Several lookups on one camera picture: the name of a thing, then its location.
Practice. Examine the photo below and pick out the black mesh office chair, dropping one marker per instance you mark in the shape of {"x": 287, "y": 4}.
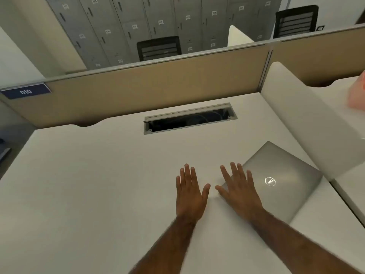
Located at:
{"x": 158, "y": 41}
{"x": 296, "y": 9}

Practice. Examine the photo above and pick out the person's left hand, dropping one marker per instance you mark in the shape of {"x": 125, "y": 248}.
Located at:
{"x": 189, "y": 196}

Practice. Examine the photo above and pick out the large white curved desk divider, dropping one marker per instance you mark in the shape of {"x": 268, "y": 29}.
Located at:
{"x": 299, "y": 111}

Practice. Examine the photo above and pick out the black wall socket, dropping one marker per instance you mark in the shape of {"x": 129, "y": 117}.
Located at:
{"x": 321, "y": 27}

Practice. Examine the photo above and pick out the small white curved desk divider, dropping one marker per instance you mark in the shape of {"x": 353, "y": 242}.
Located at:
{"x": 236, "y": 37}

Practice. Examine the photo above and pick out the pink object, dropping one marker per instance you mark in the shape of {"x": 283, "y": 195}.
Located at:
{"x": 358, "y": 94}

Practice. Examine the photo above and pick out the person's left forearm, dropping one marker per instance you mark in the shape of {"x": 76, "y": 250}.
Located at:
{"x": 166, "y": 248}

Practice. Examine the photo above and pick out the silver laptop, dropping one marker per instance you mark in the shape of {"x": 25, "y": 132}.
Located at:
{"x": 285, "y": 168}

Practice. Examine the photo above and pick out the long beige partition panel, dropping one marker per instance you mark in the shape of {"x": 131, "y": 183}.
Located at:
{"x": 142, "y": 82}

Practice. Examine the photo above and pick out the bank of grey lockers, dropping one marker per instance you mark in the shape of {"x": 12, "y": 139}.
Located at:
{"x": 171, "y": 14}

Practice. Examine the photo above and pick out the person's right forearm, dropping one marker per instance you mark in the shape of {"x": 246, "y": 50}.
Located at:
{"x": 291, "y": 248}

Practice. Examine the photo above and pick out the person's right hand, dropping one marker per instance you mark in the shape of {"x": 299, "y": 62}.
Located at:
{"x": 242, "y": 194}

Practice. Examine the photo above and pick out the blue number sign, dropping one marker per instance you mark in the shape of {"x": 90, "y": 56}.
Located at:
{"x": 25, "y": 91}

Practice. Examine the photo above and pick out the short beige partition panel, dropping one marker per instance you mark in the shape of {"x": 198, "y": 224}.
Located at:
{"x": 313, "y": 54}

